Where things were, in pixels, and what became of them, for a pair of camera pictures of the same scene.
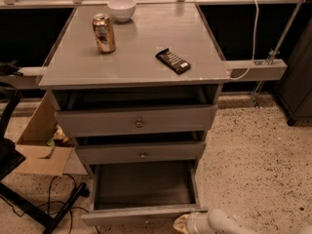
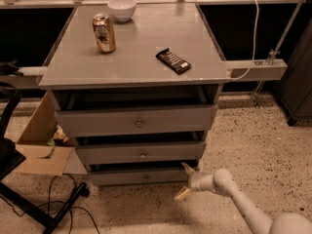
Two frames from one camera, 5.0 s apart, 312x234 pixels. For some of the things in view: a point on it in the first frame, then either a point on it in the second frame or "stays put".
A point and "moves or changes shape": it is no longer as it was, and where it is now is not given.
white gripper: [195, 221] to [195, 182]
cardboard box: [36, 152] stays put
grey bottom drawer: [143, 192] moves or changes shape
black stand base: [12, 158] stays put
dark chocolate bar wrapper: [177, 64] stays put
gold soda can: [104, 33] stays put
